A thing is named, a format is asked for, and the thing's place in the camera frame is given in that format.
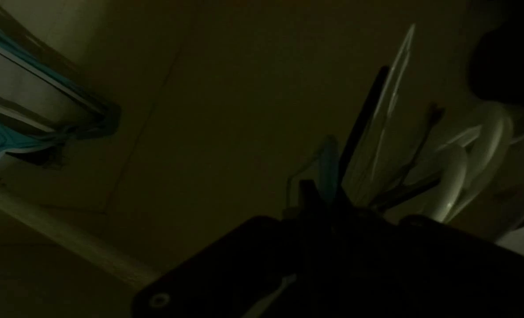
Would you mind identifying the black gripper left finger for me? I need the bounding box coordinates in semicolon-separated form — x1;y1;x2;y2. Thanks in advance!
297;177;321;223

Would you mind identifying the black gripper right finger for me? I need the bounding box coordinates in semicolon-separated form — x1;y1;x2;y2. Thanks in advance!
330;191;369;223

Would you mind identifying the blue plastic hanger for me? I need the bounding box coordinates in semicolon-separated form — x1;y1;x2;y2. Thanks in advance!
0;15;124;144
0;87;108;186
286;135;342;218

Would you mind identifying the dark hanging garment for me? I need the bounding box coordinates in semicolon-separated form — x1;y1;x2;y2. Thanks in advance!
335;64;392;188

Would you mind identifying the white closet rail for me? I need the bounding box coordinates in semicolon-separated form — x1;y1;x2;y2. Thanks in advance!
0;179;161;292

